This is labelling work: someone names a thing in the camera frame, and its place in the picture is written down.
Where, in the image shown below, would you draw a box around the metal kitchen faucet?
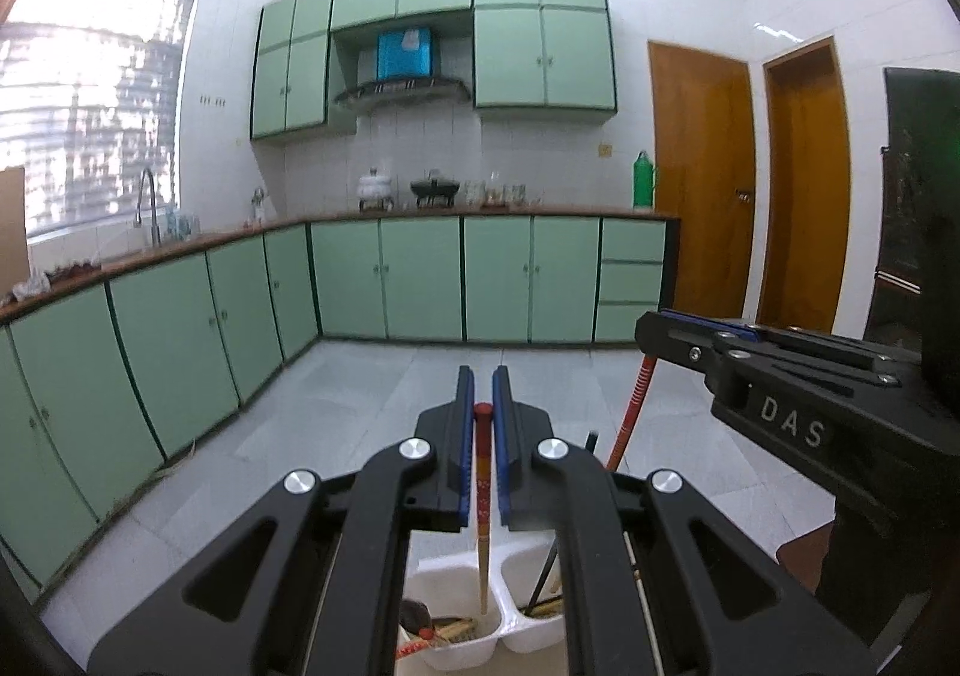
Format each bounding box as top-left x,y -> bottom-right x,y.
135,167 -> 162,248

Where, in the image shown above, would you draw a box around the orange wooden door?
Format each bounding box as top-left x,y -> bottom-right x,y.
756,35 -> 852,333
647,40 -> 755,326

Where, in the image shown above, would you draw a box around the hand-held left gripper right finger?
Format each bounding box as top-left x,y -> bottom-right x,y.
493,365 -> 875,676

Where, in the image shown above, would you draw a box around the dark brown utensil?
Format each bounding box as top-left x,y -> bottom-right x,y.
401,599 -> 437,641

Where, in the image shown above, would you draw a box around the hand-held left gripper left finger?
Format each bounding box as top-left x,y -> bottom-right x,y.
88,367 -> 477,676

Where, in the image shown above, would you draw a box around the dark glass cabinet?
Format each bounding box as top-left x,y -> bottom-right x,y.
862,67 -> 960,354

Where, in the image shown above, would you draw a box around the green wall cabinets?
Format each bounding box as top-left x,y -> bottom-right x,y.
250,0 -> 617,140

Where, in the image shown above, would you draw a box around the black wok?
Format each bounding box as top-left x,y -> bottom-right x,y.
410,172 -> 460,206

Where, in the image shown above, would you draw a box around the white cooking pot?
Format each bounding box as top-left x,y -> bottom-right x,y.
358,169 -> 392,208

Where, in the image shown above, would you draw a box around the brown cardboard sheet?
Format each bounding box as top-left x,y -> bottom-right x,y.
0,167 -> 31,298

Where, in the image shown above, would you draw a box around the green thermos bottle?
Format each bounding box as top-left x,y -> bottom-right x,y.
634,151 -> 659,210

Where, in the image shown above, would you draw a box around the red patterned chopstick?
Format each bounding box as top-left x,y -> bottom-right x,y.
606,355 -> 659,473
472,403 -> 496,613

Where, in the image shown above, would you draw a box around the black chopstick with silver band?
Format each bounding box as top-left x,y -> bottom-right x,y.
525,430 -> 599,613

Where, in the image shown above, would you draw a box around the green base kitchen cabinets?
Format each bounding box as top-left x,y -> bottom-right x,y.
0,214 -> 680,602

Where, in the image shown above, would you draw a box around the blue range hood cover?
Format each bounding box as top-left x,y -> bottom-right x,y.
376,26 -> 434,80

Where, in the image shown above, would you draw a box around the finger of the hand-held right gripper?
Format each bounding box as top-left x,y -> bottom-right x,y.
660,310 -> 920,384
636,310 -> 856,399

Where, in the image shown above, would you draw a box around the white plastic utensil holder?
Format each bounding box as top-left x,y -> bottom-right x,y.
394,541 -> 571,673

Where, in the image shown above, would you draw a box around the brown wooden chair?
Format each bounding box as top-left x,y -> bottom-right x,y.
776,522 -> 833,598

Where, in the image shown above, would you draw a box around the metal range hood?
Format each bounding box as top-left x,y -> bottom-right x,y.
334,77 -> 472,114

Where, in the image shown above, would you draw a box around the window with blinds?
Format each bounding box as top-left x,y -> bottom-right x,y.
0,0 -> 202,238

